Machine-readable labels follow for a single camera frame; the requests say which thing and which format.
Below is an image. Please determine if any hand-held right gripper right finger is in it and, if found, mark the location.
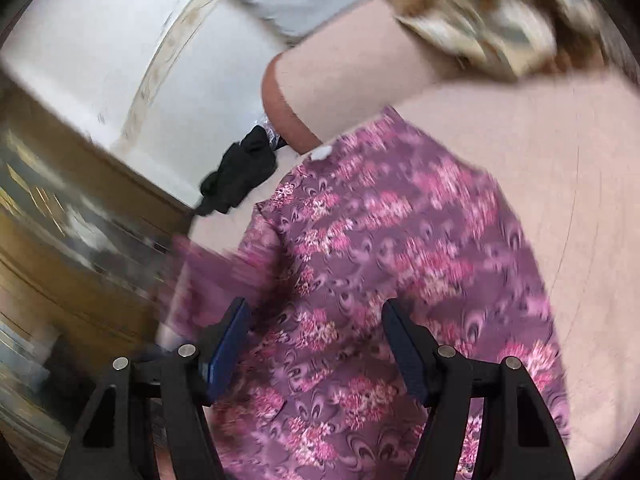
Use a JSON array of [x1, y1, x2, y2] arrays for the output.
[[381, 298, 578, 480]]

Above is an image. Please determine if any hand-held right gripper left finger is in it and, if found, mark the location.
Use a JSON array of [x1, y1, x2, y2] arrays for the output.
[[59, 297, 252, 480]]

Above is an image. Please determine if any purple floral cloth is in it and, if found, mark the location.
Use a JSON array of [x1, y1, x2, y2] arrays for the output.
[[160, 105, 573, 480]]

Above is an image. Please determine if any black cloth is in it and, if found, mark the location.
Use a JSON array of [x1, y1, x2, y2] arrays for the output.
[[197, 125, 288, 217]]

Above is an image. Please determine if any wooden door with glass panel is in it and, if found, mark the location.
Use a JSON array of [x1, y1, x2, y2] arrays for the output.
[[0, 72, 201, 480]]

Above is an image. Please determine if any pink quilted bed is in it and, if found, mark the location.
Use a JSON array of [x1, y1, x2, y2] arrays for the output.
[[190, 75, 640, 471]]

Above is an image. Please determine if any pink bolster with brown end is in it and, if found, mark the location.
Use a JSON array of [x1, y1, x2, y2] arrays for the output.
[[261, 0, 451, 153]]

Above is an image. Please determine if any cream floral blanket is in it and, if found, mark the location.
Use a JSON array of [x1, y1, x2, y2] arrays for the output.
[[377, 0, 608, 81]]

